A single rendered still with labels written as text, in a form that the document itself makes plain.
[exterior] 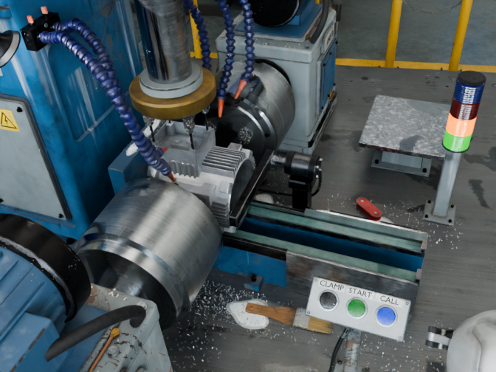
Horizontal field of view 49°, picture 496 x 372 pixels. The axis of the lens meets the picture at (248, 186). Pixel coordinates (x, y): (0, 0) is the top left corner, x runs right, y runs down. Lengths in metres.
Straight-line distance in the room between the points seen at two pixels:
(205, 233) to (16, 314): 0.45
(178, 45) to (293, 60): 0.52
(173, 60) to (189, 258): 0.38
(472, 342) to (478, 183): 1.22
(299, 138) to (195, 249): 0.73
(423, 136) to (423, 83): 0.51
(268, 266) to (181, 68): 0.50
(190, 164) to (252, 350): 0.43
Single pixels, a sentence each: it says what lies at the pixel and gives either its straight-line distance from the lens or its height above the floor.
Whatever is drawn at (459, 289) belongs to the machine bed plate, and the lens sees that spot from 1.39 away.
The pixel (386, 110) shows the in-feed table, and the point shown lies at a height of 0.92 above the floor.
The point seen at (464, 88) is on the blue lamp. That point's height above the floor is 1.20.
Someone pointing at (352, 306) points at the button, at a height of 1.07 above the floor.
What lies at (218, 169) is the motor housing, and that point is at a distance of 1.18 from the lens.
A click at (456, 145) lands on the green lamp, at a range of 1.37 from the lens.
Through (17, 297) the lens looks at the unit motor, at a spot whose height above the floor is 1.33.
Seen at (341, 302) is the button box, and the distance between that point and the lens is 0.97.
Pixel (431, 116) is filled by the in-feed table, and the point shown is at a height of 0.92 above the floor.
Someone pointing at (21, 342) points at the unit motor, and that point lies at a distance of 0.70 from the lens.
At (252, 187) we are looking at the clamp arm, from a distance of 1.24.
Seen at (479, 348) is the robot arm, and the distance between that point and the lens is 0.47.
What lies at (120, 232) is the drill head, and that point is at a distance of 0.99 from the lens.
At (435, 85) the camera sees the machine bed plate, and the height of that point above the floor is 0.80.
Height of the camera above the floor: 1.84
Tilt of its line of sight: 41 degrees down
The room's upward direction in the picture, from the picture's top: 4 degrees counter-clockwise
